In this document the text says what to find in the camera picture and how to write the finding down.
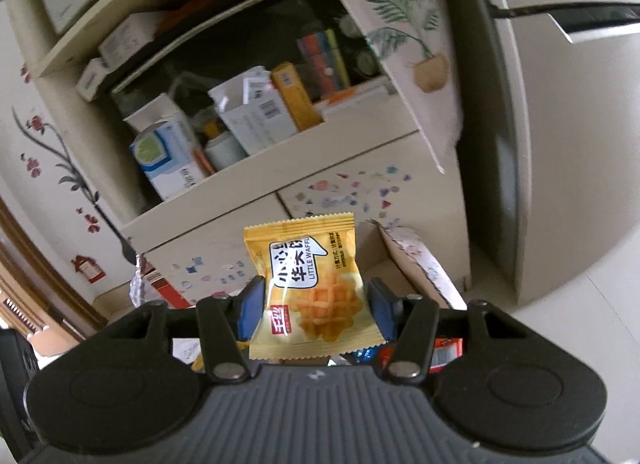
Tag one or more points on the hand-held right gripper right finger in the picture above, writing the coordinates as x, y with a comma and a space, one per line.
382, 309

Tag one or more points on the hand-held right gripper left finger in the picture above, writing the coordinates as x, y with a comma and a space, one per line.
252, 309

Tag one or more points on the cardboard box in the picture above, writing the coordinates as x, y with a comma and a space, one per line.
430, 274

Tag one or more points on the yellow waffle snack packet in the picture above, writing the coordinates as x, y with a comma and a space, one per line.
320, 294

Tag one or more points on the blue snack packet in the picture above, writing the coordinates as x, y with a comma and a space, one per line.
362, 357

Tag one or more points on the red snack packet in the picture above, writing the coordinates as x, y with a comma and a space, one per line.
445, 351

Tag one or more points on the red brown carton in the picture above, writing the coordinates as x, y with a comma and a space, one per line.
165, 289

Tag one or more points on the cream cabinet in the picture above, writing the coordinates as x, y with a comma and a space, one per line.
225, 214

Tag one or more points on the clear plastic bag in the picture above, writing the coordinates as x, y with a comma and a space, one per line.
136, 289

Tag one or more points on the wooden door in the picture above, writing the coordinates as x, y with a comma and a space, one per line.
30, 264

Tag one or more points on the white can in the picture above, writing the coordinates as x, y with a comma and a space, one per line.
225, 151

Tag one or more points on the blue white carton box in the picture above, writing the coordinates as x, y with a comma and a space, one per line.
170, 158

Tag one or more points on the white barcode box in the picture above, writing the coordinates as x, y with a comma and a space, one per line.
260, 113

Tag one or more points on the yellow box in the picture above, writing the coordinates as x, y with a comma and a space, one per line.
295, 98

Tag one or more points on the colourful stacked boxes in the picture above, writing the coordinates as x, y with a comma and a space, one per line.
322, 63

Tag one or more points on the white refrigerator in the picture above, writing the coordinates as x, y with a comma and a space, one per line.
550, 118

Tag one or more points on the plant print cabinet door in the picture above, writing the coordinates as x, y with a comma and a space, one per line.
400, 43

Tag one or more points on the small white box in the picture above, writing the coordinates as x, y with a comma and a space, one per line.
92, 78

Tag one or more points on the flat white box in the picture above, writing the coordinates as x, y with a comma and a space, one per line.
132, 36

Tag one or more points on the red house switch sticker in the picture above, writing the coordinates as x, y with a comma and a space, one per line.
90, 269

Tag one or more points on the flower branch wall sticker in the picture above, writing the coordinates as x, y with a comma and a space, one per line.
60, 158

